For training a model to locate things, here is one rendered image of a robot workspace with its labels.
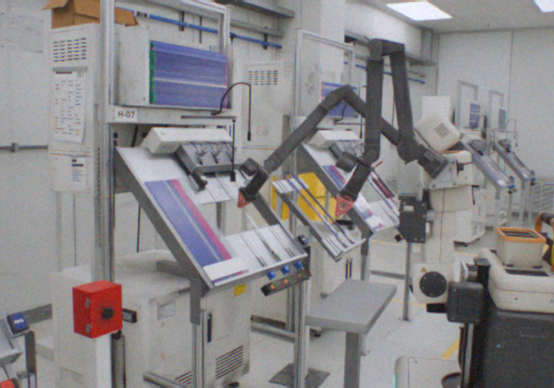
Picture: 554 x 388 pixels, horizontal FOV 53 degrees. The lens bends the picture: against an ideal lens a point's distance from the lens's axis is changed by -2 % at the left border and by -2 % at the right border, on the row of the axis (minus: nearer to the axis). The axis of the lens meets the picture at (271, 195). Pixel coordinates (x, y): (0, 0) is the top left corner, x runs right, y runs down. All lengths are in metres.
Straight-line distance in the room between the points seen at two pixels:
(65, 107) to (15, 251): 1.51
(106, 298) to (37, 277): 2.12
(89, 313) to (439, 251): 1.28
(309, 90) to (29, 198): 1.90
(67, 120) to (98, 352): 1.07
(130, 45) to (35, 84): 1.52
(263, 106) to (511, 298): 2.09
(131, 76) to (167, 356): 1.18
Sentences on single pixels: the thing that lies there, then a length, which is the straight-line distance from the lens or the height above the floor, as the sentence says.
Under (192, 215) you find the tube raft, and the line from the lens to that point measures 2.31.
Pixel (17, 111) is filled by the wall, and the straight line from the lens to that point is 3.82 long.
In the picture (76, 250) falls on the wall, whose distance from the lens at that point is 4.16.
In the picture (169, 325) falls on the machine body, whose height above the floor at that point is 0.48.
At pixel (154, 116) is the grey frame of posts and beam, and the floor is 1.34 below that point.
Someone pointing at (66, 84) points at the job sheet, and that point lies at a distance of 2.61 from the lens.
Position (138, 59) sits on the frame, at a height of 1.57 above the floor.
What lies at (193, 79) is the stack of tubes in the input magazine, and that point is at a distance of 2.63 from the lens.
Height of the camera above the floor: 1.30
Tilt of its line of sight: 7 degrees down
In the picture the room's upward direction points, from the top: 1 degrees clockwise
